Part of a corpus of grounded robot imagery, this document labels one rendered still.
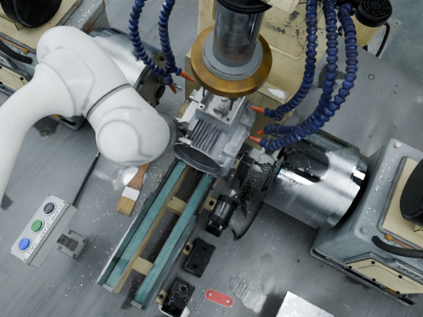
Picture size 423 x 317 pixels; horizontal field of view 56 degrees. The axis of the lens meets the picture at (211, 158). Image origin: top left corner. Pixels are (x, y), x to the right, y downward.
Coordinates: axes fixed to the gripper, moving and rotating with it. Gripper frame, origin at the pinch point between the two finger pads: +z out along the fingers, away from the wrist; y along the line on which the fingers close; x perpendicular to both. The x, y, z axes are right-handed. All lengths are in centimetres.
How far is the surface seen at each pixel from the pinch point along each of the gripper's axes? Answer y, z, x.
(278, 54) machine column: -13.2, 11.0, -28.4
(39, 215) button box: 20.4, -13.2, 34.0
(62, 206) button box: 16.0, -12.7, 29.2
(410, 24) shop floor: -69, 188, -101
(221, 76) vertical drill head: -6.5, -16.9, -16.3
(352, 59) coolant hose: -28.3, -22.2, -29.6
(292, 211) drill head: -35.6, 3.1, 6.8
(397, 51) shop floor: -68, 176, -80
